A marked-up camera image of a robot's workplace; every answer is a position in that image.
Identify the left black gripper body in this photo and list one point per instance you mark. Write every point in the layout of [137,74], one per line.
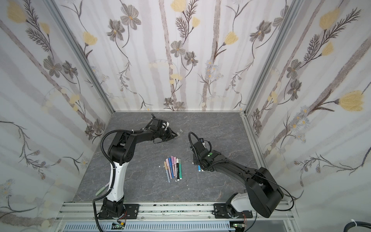
[165,135]

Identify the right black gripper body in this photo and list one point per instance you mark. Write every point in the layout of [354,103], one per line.
[198,159]

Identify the dark green marker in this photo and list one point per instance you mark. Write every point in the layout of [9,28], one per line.
[180,169]

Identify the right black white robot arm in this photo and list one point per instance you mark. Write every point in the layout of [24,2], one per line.
[263,194]

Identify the purple pink pen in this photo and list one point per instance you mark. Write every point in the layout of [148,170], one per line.
[172,166]

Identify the blue pen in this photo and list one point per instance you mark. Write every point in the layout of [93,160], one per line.
[171,166]

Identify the light pink pen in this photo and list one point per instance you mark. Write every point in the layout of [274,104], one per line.
[168,168]

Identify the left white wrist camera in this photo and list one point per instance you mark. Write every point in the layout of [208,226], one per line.
[158,124]

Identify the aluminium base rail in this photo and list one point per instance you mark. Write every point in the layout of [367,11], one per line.
[78,217]

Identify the grey ventilated cable duct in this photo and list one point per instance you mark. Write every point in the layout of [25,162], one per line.
[170,226]

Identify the black hose corner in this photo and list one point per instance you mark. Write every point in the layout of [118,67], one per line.
[354,223]

